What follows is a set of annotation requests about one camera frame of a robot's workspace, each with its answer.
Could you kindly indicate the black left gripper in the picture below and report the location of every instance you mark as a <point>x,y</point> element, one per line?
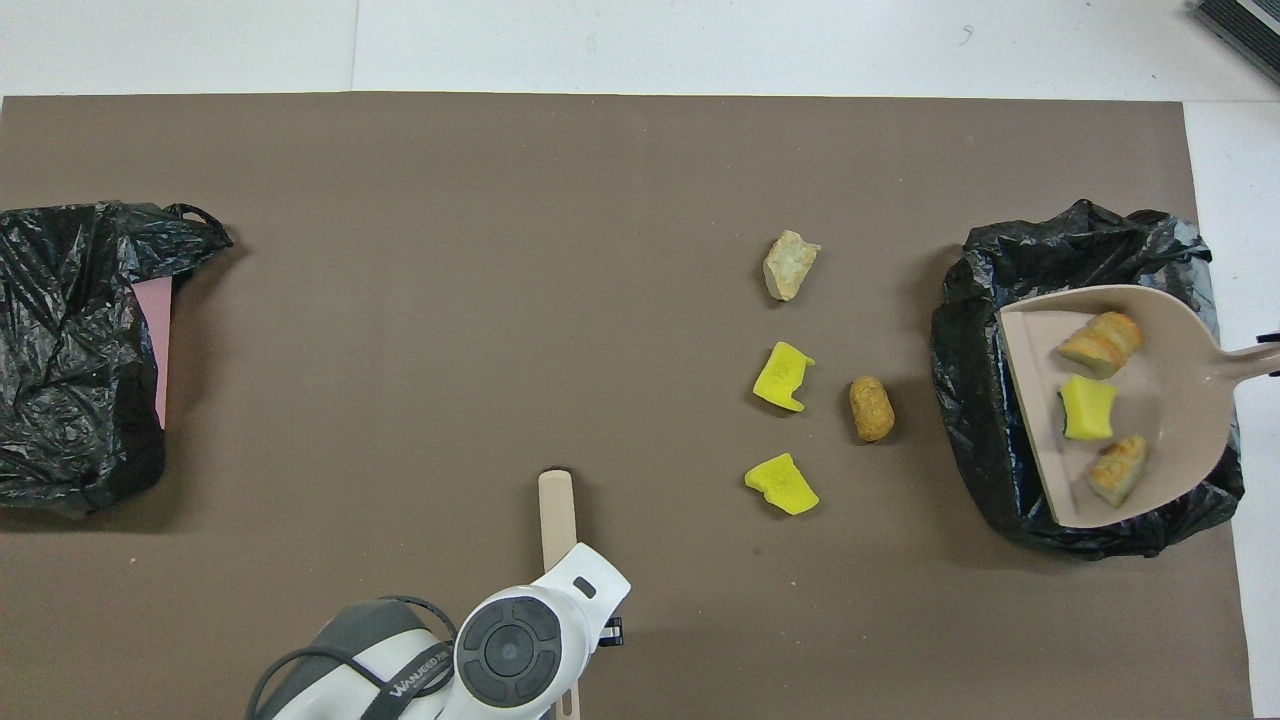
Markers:
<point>611,632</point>

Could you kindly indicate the orange striped foam chunk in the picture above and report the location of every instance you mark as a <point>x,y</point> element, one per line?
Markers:
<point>1100,345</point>

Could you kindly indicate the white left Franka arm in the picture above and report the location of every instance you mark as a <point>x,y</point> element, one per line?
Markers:
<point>575,590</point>

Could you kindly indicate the brown potato-shaped foam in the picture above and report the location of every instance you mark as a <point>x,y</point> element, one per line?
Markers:
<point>872,410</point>

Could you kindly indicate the pink plastic bin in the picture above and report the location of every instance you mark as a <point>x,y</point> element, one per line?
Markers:
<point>155,340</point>

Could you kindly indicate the pale green foam chunk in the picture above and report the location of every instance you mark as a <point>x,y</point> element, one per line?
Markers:
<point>1118,470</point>

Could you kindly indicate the brown table mat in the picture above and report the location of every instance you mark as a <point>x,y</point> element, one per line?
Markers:
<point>400,250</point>

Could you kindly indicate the beige hand brush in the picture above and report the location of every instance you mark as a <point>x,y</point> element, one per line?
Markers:
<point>557,520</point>

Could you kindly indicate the dark grey ribbed device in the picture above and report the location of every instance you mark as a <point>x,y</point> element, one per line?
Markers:
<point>1250,25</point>

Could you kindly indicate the beige plastic dustpan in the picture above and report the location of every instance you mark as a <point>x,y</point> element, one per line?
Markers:
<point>1170,400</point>

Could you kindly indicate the black plastic trash bag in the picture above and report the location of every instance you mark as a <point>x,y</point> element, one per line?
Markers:
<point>60,400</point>
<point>975,400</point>

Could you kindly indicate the yellow sponge piece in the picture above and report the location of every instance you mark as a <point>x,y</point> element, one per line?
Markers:
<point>782,378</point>
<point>1088,410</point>
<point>785,485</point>

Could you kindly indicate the pale beige foam chunk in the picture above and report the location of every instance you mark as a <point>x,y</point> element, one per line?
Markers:
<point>790,268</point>

